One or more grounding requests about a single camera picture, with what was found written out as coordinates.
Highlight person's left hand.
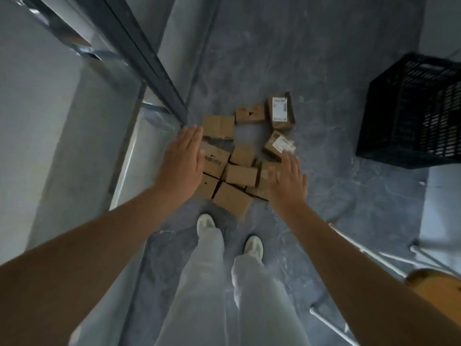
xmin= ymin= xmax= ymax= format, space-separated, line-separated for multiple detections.
xmin=153 ymin=124 xmax=206 ymax=206

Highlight person's right hand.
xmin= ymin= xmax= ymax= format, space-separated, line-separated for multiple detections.
xmin=266 ymin=150 xmax=309 ymax=215

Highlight pile of cardboard boxes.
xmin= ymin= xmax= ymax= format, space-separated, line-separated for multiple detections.
xmin=194 ymin=91 xmax=297 ymax=217

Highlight black plastic basket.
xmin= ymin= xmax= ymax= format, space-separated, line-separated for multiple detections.
xmin=355 ymin=52 xmax=461 ymax=170

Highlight person's left forearm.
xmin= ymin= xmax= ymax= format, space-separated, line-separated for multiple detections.
xmin=0 ymin=187 xmax=184 ymax=346

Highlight person's right forearm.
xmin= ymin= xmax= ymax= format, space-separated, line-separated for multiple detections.
xmin=280 ymin=201 xmax=461 ymax=346

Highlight person's white left shoe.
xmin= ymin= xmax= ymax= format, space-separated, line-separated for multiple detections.
xmin=197 ymin=213 xmax=216 ymax=238

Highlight person's white shoe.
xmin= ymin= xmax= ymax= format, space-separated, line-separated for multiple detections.
xmin=197 ymin=213 xmax=216 ymax=238
xmin=244 ymin=235 xmax=264 ymax=260

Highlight person's white right shoe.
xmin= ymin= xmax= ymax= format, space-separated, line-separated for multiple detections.
xmin=244 ymin=235 xmax=264 ymax=260

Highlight person's white trousers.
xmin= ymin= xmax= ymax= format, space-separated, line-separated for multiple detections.
xmin=155 ymin=226 xmax=310 ymax=346

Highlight grey metal shelf rack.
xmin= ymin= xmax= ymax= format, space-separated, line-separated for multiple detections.
xmin=0 ymin=0 xmax=188 ymax=346

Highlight wooden chair white metal frame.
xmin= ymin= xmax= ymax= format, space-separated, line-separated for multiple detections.
xmin=309 ymin=223 xmax=461 ymax=346

